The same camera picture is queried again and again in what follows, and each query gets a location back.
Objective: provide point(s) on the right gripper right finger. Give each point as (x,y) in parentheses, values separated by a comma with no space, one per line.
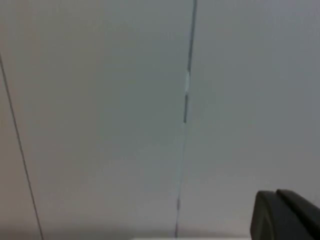
(303,210)

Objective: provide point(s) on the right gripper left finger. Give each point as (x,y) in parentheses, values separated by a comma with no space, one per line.
(270,220)

